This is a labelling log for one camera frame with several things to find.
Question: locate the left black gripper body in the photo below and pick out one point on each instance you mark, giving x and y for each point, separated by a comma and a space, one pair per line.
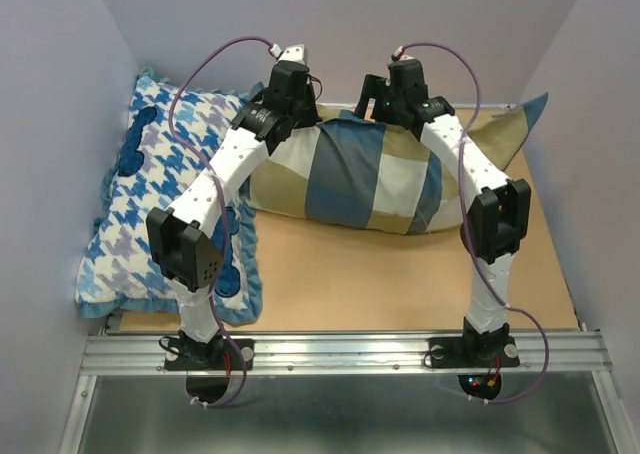
305, 111

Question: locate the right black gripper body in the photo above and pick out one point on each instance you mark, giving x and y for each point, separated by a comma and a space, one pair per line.
392, 103

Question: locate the blue tan white patchwork pillow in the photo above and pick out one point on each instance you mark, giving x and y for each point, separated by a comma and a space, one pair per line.
368, 175

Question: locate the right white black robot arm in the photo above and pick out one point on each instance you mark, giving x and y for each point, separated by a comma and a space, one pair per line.
494, 207

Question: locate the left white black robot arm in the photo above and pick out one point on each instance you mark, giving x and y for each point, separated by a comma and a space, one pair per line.
180, 236

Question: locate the blue houndstooth bear pillow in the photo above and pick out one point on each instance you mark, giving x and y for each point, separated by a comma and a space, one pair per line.
152, 169

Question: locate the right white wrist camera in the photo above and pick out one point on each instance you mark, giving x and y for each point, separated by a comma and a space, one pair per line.
398, 54

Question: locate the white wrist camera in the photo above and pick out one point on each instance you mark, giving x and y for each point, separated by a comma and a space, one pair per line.
294, 53
398, 54

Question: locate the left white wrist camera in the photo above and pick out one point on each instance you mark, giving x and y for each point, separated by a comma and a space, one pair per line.
294, 53

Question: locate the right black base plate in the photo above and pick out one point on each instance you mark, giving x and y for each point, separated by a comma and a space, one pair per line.
453, 353

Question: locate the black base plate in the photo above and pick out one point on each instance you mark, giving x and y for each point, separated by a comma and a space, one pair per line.
453, 353
235, 356

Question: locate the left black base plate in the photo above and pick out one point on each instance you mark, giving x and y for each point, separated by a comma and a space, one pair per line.
235, 356

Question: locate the aluminium mounting rail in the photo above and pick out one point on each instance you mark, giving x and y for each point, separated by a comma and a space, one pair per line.
282, 354

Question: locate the aluminium table frame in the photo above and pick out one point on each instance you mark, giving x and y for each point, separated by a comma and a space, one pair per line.
327, 279

